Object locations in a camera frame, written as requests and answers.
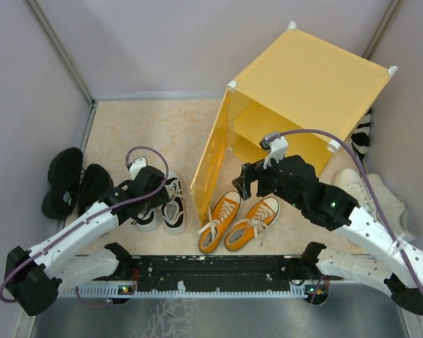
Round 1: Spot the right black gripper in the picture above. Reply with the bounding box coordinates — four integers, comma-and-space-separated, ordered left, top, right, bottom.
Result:
232, 150, 305, 210

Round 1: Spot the yellow cabinet door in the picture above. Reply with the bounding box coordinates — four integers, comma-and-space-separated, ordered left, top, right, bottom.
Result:
190, 89, 232, 225

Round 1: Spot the orange canvas sneaker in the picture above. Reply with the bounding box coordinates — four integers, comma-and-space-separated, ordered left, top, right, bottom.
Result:
223, 197, 281, 252
197, 191, 242, 255

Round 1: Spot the black chunky shoe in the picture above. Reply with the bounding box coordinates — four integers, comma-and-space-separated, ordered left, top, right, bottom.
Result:
78, 163, 114, 216
41, 147, 83, 220

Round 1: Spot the yellow shoe cabinet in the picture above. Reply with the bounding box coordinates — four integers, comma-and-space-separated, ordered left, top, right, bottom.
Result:
227, 22, 396, 162

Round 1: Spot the black white sneaker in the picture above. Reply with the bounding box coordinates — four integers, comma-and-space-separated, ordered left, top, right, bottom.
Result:
131, 209, 158, 232
161, 172, 186, 234

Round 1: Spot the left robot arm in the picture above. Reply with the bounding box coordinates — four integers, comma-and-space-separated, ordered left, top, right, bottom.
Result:
0, 165, 169, 316

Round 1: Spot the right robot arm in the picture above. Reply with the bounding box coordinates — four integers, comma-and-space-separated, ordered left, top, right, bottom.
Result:
232, 156, 423, 315

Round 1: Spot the zebra striped shoe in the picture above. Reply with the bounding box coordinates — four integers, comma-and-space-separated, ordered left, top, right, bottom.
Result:
350, 109, 372, 161

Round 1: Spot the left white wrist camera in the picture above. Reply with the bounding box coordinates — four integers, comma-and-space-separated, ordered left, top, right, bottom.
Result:
128, 156, 147, 180

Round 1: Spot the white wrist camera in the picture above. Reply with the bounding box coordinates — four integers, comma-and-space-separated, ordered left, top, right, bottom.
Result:
128, 156, 147, 180
259, 132, 288, 169

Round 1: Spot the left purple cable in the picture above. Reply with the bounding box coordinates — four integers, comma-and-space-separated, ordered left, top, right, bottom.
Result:
0, 146, 170, 308

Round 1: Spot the purple cable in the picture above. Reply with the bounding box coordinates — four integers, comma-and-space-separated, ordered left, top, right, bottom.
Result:
0, 146, 170, 308
259, 128, 423, 315

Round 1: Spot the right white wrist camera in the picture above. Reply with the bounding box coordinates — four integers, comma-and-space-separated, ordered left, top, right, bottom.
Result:
259, 132, 288, 169

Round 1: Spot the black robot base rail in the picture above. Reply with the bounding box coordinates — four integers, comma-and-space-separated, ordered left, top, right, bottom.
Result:
96, 255, 332, 305

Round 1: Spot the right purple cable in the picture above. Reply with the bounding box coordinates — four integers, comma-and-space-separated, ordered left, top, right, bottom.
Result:
259, 128, 423, 315

